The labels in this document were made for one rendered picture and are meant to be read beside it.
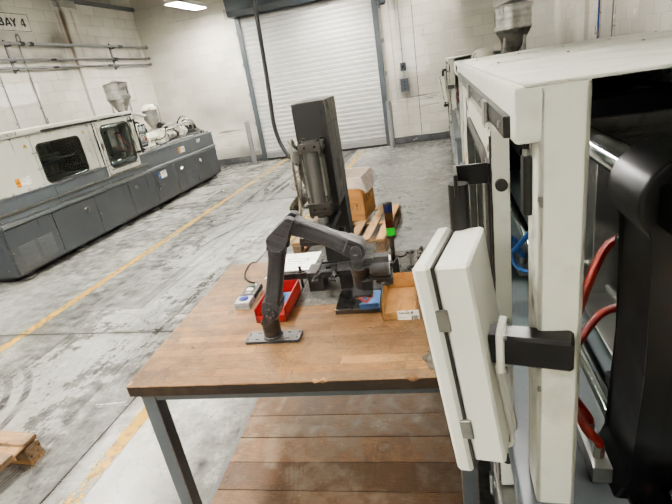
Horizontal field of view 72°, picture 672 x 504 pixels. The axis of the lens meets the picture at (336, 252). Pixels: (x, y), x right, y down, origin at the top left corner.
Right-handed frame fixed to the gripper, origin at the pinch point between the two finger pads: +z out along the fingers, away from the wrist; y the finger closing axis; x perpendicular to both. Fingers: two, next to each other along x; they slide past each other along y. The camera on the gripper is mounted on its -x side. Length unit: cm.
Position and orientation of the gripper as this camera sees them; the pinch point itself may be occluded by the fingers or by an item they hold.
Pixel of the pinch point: (366, 297)
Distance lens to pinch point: 163.5
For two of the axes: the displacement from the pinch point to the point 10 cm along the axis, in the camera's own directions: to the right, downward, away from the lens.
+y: 0.5, -7.8, 6.2
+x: -9.8, 0.7, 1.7
